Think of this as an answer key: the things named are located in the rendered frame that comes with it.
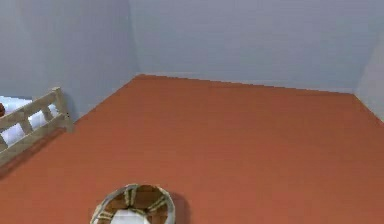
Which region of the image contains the pale wooden slatted bed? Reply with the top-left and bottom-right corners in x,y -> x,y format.
0,86 -> 75,168

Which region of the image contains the round wire-frame basket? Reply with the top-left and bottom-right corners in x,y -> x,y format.
89,183 -> 176,224

